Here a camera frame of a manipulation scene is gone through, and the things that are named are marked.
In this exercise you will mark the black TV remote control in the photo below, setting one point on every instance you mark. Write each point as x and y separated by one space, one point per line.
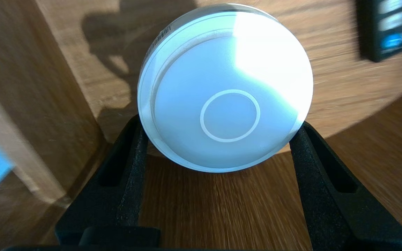
389 28

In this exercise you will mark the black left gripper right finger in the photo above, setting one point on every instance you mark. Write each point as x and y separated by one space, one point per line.
344 216

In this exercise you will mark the curved wooden table drawer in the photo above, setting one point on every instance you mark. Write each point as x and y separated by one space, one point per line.
222 209

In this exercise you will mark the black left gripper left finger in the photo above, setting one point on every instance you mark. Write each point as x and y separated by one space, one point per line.
110 209

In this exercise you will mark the white round smart speaker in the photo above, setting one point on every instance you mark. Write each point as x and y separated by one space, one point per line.
222 87

